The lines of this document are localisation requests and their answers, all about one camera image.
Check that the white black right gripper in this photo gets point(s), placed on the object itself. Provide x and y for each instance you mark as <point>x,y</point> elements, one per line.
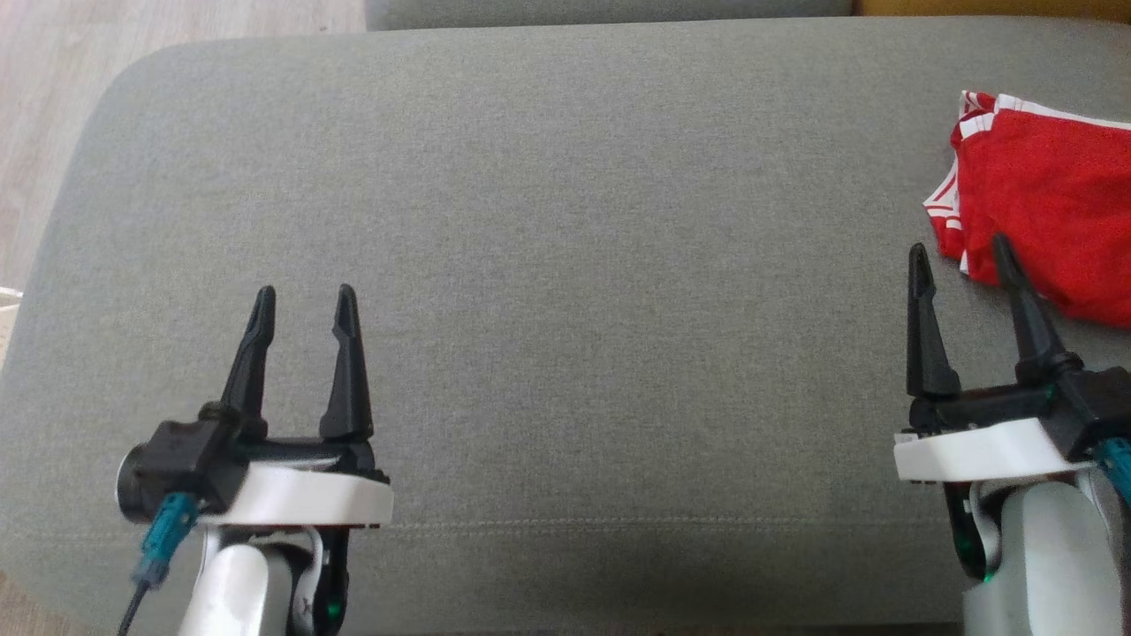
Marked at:
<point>981,450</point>

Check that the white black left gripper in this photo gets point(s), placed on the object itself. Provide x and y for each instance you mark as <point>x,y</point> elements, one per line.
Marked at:
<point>309,495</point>

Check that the red white basketball jersey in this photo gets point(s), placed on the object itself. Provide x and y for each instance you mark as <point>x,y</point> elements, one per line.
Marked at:
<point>1043,194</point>

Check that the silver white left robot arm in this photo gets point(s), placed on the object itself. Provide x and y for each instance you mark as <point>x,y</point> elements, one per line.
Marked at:
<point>239,592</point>

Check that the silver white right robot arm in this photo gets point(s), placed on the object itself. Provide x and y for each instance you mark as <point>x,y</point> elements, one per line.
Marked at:
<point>1043,565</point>

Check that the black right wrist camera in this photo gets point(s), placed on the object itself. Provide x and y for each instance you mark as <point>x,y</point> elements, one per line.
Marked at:
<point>1100,406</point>

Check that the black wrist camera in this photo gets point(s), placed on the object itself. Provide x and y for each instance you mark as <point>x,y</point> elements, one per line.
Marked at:
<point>1100,406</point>
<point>177,459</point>

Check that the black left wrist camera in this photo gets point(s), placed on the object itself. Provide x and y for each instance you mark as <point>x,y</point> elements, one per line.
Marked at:
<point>177,459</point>

